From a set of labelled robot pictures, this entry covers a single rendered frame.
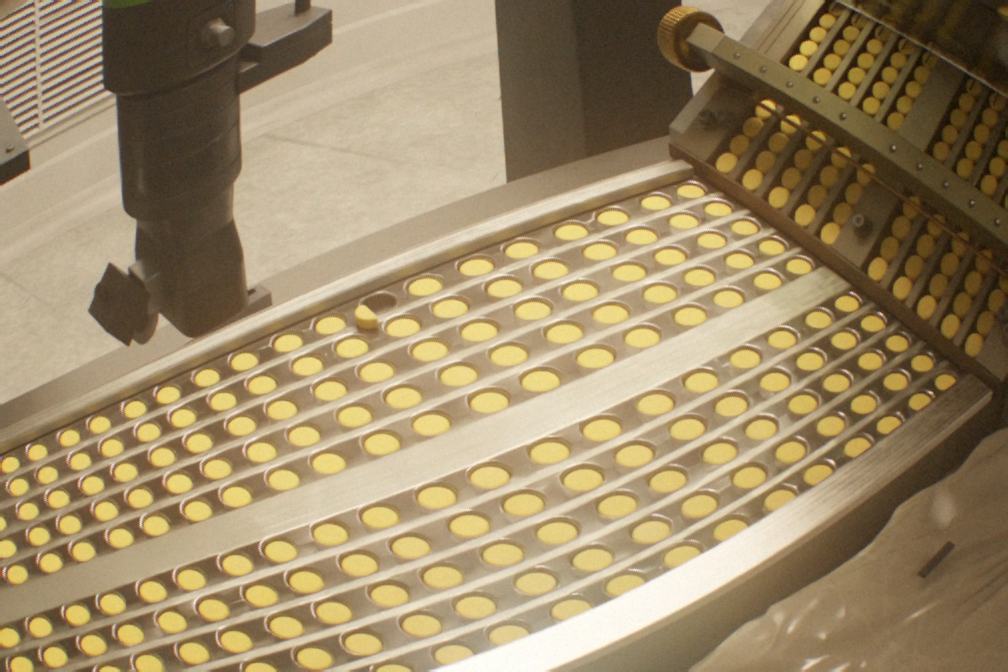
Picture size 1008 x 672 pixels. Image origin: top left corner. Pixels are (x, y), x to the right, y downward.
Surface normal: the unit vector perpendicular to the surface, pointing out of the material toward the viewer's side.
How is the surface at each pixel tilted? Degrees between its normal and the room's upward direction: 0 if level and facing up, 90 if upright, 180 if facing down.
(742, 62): 38
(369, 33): 90
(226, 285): 90
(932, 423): 0
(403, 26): 90
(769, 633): 14
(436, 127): 0
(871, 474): 0
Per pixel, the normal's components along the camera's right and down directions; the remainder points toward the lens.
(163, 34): 0.16, 0.51
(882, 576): 0.04, -0.80
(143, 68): -0.10, 0.53
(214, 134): 0.81, 0.27
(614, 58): 0.57, 0.41
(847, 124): -0.56, -0.46
